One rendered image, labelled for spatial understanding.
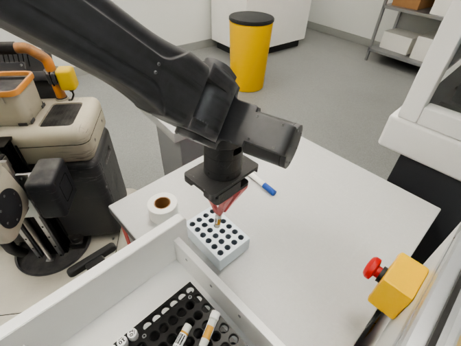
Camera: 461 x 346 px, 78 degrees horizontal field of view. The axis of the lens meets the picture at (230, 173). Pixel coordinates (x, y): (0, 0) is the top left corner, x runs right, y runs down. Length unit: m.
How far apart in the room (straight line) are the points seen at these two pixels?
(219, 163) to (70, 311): 0.29
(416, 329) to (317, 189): 0.50
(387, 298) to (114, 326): 0.42
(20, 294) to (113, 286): 0.86
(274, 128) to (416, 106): 0.62
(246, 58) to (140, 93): 2.62
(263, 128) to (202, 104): 0.08
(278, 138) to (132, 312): 0.35
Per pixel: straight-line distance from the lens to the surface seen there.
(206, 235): 0.62
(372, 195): 0.86
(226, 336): 0.42
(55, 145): 1.03
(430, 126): 0.91
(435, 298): 0.42
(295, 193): 0.78
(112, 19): 0.23
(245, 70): 2.89
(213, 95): 0.30
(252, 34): 2.77
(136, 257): 0.48
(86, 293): 0.47
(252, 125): 0.33
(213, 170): 0.41
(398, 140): 0.95
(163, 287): 0.53
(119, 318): 0.52
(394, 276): 0.51
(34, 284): 1.33
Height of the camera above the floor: 1.30
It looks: 42 degrees down
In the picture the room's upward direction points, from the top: 2 degrees clockwise
